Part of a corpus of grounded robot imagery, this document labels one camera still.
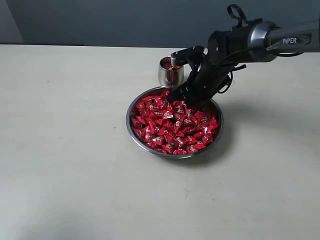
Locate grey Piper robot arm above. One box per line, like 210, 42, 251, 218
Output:
168, 19, 320, 106

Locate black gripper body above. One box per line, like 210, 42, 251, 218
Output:
183, 56, 234, 102

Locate steel cup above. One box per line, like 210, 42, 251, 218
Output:
158, 56, 184, 87

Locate round steel bowl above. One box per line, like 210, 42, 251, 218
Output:
125, 86, 225, 160

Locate pile of red candies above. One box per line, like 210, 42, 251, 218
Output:
130, 89, 218, 155

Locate red candies in cup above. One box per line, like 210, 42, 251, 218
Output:
160, 57, 182, 82

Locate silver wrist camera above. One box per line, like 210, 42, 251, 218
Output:
170, 45, 205, 67

